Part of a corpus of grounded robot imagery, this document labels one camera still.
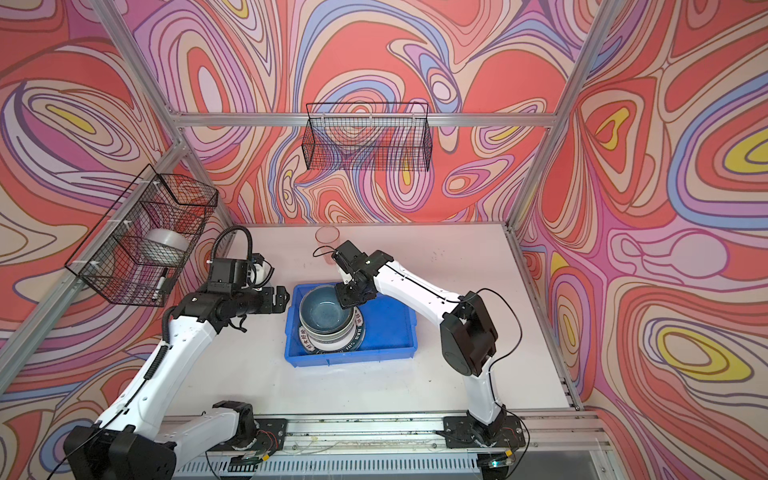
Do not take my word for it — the light green bowl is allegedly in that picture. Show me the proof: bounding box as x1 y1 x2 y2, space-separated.
299 325 356 344

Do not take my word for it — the pink translucent cup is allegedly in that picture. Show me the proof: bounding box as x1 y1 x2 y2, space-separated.
313 226 341 266

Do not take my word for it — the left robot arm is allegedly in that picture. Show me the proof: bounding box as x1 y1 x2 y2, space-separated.
63 286 290 479

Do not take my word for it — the black wire basket on wall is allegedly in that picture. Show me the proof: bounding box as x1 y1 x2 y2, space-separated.
301 101 433 172
65 165 218 307

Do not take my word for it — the white plate with green rim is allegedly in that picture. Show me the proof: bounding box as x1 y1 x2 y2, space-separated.
298 309 365 354

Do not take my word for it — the blue plastic bin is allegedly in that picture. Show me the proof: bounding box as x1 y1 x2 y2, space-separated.
284 283 418 367

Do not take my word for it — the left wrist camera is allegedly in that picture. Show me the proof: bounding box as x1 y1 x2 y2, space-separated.
205 258 265 294

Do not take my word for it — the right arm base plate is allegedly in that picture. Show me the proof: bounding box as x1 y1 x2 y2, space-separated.
435 414 526 451

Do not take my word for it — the dark blue bowl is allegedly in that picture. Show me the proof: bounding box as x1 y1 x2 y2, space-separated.
299 285 353 336

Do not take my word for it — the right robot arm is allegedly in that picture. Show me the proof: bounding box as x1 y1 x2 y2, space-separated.
331 241 505 443

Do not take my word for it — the black marker pen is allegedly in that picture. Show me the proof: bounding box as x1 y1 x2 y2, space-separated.
152 268 168 301

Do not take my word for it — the grey lilac bowl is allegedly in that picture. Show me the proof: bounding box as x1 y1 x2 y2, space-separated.
300 334 358 354

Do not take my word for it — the aluminium front rail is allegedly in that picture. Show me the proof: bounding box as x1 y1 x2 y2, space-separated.
150 407 613 461

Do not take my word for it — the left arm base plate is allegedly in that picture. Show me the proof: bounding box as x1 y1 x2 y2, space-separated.
209 417 288 454

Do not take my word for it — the black wire basket on back wall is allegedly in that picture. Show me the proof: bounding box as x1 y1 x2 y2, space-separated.
301 101 433 172

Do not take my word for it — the white tape roll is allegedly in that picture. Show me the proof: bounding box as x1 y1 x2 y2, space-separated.
140 228 190 267

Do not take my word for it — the black wire basket on left wall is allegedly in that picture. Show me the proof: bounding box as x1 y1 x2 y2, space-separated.
65 165 218 307

